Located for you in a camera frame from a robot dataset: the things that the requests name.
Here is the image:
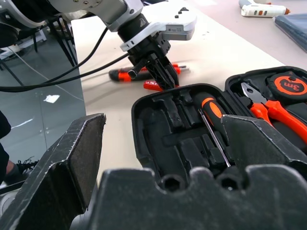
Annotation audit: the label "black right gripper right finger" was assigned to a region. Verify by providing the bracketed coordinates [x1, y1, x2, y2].
[221, 114, 307, 169]

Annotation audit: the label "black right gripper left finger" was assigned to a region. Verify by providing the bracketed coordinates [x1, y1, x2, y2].
[0, 113, 106, 230]

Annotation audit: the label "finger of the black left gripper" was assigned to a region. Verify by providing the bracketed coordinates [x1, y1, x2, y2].
[145, 54, 176, 91]
[165, 61, 181, 86]

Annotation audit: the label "orange and black utility knife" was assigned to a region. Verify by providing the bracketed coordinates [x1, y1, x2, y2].
[108, 63, 190, 83]

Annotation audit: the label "small red flat tool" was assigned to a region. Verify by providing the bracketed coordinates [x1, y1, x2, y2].
[143, 80, 180, 92]

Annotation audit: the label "black plastic tool case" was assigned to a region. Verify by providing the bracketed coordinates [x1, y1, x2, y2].
[131, 66, 307, 190]

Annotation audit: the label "black laced sneaker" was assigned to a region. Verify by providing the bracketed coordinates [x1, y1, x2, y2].
[16, 156, 39, 175]

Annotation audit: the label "orange and black screwdriver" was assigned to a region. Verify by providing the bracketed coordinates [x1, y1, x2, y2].
[193, 92, 232, 168]

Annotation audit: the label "black orange 3m tape measure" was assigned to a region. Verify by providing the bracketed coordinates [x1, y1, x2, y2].
[265, 71, 307, 105]

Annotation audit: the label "person's dark trouser leg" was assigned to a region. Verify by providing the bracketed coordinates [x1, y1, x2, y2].
[0, 110, 12, 184]

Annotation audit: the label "white paper scrap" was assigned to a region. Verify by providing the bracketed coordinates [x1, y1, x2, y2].
[43, 94, 60, 104]

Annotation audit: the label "white glue gun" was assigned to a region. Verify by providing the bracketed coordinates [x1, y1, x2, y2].
[238, 0, 290, 18]

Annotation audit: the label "dark blue plastic pack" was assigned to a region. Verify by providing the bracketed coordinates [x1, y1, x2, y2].
[273, 13, 307, 52]

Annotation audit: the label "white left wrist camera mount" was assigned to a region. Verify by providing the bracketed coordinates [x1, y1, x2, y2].
[119, 6, 198, 52]

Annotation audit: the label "orange-handled pliers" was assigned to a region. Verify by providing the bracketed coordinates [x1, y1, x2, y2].
[240, 82, 307, 145]

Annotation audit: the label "black metal frame legs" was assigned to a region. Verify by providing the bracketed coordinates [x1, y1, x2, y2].
[31, 15, 79, 68]

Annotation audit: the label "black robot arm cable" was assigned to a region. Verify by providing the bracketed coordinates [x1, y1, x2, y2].
[0, 26, 130, 93]

